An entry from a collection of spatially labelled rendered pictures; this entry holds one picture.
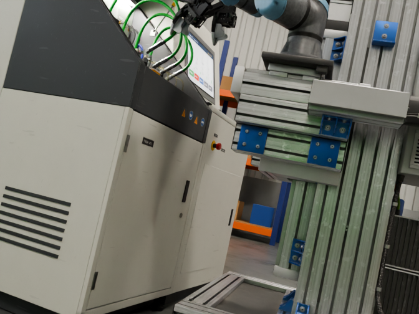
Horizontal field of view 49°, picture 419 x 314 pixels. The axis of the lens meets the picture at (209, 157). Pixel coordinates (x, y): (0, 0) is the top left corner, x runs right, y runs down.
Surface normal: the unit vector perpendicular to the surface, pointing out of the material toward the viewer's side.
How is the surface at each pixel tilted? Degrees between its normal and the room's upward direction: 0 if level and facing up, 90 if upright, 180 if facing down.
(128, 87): 90
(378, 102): 90
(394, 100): 90
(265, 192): 90
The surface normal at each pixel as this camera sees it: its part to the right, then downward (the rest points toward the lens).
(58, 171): -0.36, -0.15
